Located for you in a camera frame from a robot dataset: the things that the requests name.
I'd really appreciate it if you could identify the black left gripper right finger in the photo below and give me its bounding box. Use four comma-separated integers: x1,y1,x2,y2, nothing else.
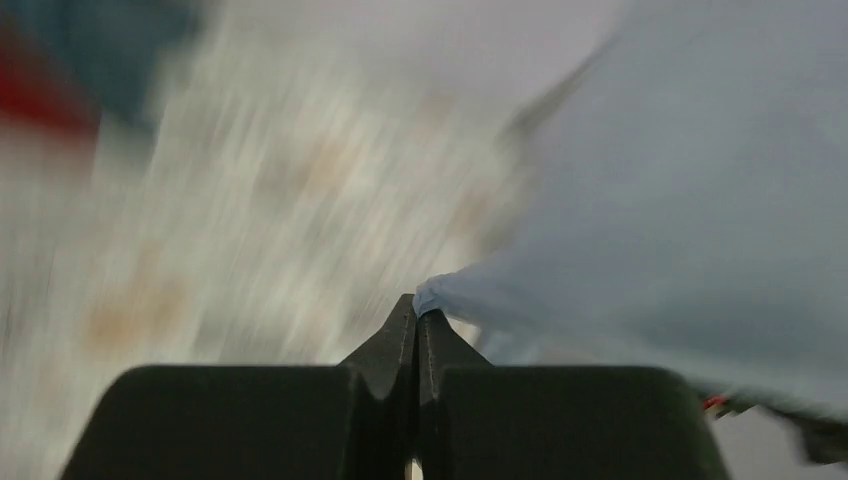
418,311,729,480

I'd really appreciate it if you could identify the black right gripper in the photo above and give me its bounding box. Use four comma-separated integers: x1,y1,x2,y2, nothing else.
702,392,847,464

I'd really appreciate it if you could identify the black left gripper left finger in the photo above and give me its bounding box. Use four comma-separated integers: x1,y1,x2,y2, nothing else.
62,294,416,479

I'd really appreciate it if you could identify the light blue plastic trash bag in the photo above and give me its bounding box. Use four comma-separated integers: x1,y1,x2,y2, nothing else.
414,1,847,421

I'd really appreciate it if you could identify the floral patterned table mat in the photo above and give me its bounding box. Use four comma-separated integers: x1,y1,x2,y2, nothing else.
1,25,529,479

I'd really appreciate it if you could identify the grey-blue cloth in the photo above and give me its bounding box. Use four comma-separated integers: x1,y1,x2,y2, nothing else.
1,0,207,132

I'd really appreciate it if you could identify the red cloth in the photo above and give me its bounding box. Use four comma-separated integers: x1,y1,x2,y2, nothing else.
1,23,100,139

